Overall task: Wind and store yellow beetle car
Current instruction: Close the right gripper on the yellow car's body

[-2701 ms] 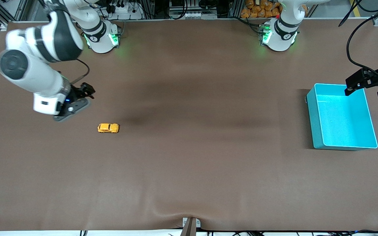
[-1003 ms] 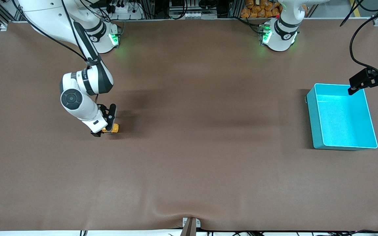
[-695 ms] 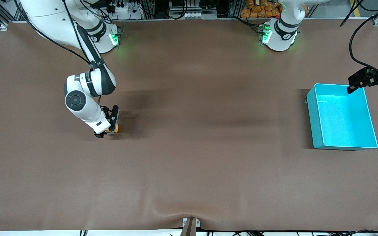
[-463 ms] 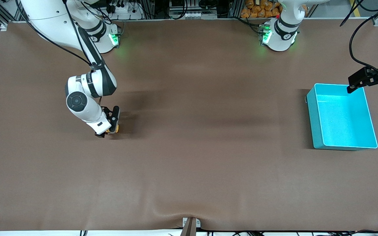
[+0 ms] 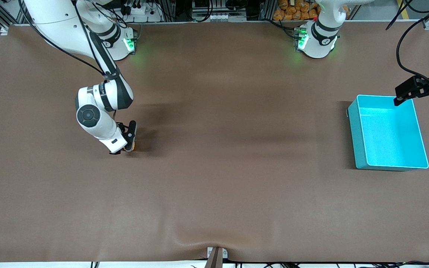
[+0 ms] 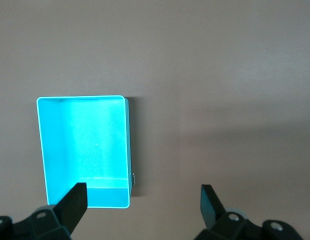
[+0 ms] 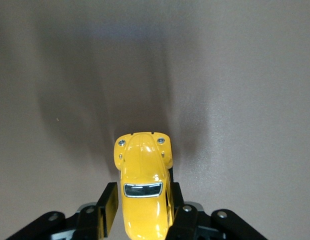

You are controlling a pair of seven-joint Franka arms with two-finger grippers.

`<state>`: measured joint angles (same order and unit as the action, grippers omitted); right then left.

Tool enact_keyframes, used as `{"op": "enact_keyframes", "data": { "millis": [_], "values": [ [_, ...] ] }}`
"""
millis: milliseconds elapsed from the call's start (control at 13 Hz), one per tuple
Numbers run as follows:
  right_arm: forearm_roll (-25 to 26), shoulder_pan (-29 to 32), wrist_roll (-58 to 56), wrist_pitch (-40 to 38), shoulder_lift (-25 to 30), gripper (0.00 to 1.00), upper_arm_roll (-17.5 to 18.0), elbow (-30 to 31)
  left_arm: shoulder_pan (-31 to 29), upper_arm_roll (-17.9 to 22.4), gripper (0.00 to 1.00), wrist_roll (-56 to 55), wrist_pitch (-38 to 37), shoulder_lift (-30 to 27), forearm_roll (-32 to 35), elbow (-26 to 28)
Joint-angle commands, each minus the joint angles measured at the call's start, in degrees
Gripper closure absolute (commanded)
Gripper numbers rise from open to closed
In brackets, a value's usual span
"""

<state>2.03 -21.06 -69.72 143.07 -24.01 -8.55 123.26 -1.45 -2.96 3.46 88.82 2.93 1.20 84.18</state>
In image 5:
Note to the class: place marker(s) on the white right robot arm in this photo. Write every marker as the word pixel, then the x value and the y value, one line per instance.
pixel 102 130

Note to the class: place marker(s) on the teal plastic bin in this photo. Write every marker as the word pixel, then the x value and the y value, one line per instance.
pixel 389 137

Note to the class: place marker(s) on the white power strip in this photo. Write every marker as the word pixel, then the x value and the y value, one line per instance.
pixel 143 15

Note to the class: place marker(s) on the grey electronics box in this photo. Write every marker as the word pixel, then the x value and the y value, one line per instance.
pixel 218 16

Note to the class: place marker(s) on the metal table clamp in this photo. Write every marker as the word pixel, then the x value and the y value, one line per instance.
pixel 216 257

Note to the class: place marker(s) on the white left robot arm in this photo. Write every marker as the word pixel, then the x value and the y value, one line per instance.
pixel 320 39

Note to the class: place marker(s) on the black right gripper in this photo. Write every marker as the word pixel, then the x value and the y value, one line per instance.
pixel 115 152

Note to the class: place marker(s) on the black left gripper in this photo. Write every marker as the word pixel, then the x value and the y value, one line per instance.
pixel 424 84

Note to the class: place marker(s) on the yellow beetle toy car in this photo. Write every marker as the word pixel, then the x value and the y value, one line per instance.
pixel 134 147

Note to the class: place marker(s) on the brown table mat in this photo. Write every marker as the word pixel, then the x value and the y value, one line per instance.
pixel 214 167

